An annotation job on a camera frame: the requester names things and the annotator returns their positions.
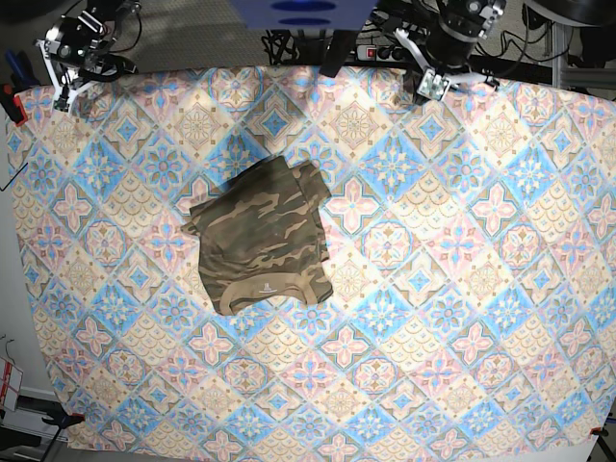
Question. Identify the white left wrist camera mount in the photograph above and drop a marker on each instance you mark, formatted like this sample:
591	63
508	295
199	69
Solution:
431	83

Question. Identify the white power strip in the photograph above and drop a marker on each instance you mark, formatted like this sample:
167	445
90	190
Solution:
381	53

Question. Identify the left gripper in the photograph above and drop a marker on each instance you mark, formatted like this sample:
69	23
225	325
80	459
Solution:
446	52

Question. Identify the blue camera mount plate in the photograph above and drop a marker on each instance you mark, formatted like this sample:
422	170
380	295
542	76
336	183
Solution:
304	14

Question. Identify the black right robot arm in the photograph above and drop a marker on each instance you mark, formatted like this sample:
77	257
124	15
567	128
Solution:
98	26

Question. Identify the red black clamp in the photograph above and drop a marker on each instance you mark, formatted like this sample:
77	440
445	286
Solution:
12	105

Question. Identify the red white paper tag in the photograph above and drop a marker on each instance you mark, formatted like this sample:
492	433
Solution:
10	381

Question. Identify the blue handled clamp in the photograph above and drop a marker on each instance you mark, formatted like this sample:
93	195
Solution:
23	76

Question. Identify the blue clamp bottom left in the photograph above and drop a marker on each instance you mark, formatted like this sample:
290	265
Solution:
62	421

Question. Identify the camouflage T-shirt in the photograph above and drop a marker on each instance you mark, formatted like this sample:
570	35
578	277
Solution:
263	237

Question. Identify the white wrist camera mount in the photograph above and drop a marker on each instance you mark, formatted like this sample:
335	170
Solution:
431	83
64	95

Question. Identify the patterned tile tablecloth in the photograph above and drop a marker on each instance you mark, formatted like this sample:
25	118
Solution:
471	252

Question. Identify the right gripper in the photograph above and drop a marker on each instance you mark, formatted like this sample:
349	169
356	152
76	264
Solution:
80	64

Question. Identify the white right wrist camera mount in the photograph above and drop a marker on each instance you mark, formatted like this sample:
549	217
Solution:
64	95

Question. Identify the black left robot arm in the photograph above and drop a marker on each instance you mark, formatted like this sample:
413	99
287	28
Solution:
457	28

